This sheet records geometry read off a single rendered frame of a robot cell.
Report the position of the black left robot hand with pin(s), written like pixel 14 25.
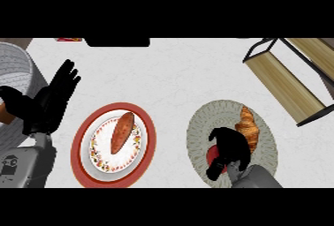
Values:
pixel 48 103

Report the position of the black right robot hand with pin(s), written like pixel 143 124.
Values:
pixel 231 144

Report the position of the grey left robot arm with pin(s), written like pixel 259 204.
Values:
pixel 24 164

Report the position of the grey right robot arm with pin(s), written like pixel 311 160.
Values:
pixel 252 176

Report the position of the red pear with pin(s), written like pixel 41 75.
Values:
pixel 214 154

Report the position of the round grey woven placemat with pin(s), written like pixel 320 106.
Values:
pixel 209 117

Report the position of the round red placemat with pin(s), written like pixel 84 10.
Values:
pixel 144 117

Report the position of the golden croissant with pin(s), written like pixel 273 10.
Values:
pixel 249 129

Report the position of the white wicker basket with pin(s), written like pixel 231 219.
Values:
pixel 16 73

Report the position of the orange sweet potato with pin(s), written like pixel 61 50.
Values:
pixel 122 132

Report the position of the red and yellow packet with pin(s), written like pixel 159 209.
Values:
pixel 70 39

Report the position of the white floral plate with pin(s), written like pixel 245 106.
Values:
pixel 109 161

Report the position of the black appliance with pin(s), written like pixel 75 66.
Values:
pixel 118 42

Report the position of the wooden tiered shelf black frame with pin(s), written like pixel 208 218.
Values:
pixel 283 85

